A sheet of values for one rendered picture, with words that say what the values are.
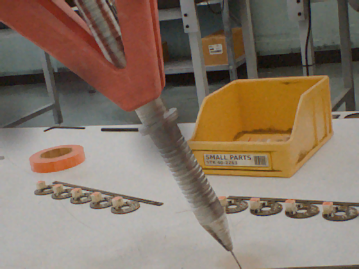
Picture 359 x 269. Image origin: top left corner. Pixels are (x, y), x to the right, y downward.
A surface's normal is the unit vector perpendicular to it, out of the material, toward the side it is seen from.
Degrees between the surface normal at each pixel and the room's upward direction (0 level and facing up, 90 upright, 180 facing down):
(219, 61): 88
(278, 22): 90
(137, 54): 99
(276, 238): 0
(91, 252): 0
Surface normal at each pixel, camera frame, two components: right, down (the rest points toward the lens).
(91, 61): -0.06, 0.46
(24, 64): -0.47, 0.34
